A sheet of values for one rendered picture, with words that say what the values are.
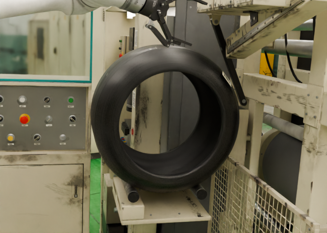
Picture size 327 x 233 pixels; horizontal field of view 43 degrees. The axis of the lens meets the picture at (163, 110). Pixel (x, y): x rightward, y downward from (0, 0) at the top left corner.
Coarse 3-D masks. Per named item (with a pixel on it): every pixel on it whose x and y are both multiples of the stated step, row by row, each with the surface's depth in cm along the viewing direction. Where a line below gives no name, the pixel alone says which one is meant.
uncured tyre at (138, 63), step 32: (128, 64) 154; (160, 64) 153; (192, 64) 156; (96, 96) 160; (224, 96) 161; (96, 128) 156; (224, 128) 163; (128, 160) 157; (160, 160) 190; (192, 160) 190; (224, 160) 170; (160, 192) 167
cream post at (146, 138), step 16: (144, 16) 186; (144, 32) 187; (160, 32) 189; (160, 80) 193; (144, 96) 193; (160, 96) 194; (144, 112) 194; (160, 112) 196; (144, 128) 196; (160, 128) 197; (144, 144) 197; (160, 144) 199; (144, 224) 204
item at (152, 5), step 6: (150, 0) 118; (156, 0) 119; (162, 0) 123; (144, 6) 118; (150, 6) 119; (156, 6) 122; (162, 6) 123; (168, 6) 124; (138, 12) 121; (144, 12) 120; (150, 12) 120; (156, 12) 123; (162, 12) 124; (150, 18) 123; (156, 18) 124
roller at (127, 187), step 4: (124, 184) 172; (128, 184) 169; (128, 188) 165; (132, 188) 164; (128, 192) 162; (132, 192) 161; (136, 192) 162; (128, 196) 161; (132, 196) 161; (136, 196) 161; (132, 200) 161; (136, 200) 162
